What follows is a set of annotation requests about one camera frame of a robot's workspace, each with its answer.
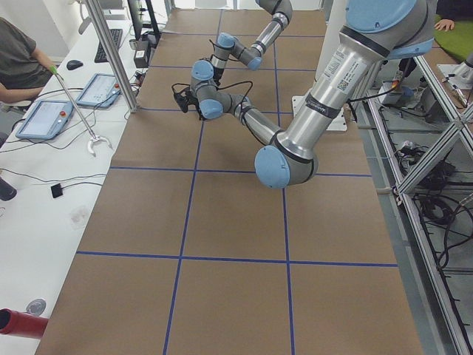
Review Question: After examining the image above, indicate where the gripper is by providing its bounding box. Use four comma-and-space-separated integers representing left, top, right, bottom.
213, 67, 224, 87
173, 87, 203, 120

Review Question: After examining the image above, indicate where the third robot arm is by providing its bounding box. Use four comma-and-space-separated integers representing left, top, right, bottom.
452, 53, 473, 89

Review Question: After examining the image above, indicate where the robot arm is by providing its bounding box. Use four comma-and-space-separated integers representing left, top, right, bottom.
174, 1, 437, 189
209, 0, 293, 86

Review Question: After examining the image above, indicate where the black power box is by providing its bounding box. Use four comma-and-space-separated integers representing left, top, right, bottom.
134, 41, 151, 69

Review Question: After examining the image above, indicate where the far teach pendant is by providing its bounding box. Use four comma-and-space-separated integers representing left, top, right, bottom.
75, 73, 120, 109

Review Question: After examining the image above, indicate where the teach pendant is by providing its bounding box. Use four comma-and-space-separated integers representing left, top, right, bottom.
75, 73, 120, 109
16, 101, 74, 140

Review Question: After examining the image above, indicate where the black keyboard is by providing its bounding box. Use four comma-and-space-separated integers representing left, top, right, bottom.
94, 27, 124, 64

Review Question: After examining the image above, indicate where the black computer mouse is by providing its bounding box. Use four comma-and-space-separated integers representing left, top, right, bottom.
66, 60, 84, 71

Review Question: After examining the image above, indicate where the reacher grabber tool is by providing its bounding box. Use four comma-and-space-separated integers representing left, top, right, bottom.
48, 65, 112, 157

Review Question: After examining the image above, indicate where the near teach pendant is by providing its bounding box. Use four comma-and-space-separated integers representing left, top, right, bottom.
16, 101, 74, 140

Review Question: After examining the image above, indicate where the seated person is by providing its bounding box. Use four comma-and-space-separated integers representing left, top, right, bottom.
1, 18, 55, 104

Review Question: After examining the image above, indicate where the red cylinder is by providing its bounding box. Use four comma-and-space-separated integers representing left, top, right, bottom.
1, 308, 49, 339

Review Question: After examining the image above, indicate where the aluminium frame post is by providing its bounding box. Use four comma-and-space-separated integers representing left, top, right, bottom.
85, 0, 137, 113

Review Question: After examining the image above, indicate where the white camera mast base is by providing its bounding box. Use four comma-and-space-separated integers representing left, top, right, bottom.
291, 1, 347, 132

